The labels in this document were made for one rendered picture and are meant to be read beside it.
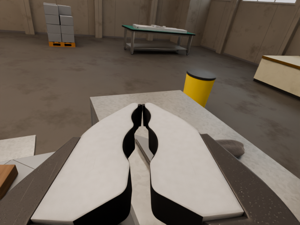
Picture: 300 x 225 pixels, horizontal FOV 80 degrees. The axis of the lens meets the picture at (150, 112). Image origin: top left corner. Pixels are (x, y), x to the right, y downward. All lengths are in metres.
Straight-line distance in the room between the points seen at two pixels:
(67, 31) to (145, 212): 6.70
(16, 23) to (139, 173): 8.82
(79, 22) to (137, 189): 8.87
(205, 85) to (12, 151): 2.40
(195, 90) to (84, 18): 7.20
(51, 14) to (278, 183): 6.77
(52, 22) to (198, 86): 5.30
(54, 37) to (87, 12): 2.71
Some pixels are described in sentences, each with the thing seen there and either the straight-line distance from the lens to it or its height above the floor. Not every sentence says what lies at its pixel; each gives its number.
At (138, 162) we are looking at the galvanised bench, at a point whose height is 1.05.
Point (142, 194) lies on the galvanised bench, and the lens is 0.57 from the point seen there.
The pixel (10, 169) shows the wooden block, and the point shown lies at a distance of 0.90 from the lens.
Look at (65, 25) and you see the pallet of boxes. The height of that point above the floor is 0.66.
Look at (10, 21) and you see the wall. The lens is 9.20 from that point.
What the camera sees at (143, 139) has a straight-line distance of 0.73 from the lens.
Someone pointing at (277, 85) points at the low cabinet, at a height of 0.15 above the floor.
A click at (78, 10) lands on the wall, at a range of 9.18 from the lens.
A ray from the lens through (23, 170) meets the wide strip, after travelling 0.95.
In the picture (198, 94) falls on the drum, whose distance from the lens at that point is 2.88.
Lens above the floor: 1.52
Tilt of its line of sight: 30 degrees down
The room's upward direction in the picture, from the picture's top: 8 degrees clockwise
